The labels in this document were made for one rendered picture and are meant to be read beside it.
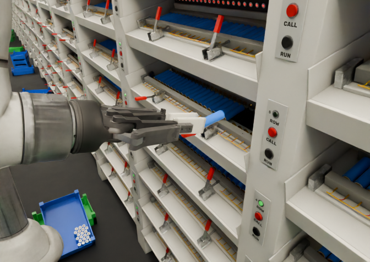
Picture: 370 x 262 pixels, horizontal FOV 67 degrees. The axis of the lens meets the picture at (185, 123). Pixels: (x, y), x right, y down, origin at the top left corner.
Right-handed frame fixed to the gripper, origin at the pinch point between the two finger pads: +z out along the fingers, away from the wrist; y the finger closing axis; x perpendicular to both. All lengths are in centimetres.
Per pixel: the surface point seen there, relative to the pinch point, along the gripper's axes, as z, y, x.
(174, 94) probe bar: 18.6, 30.2, 3.2
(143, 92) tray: 17.0, 45.9, 7.1
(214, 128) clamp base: 16.3, 8.1, 5.0
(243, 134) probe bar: 17.7, 0.3, 3.3
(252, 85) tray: 8.9, -5.3, -9.1
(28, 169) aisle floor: 2, 168, 104
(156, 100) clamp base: 15.7, 34.7, 6.5
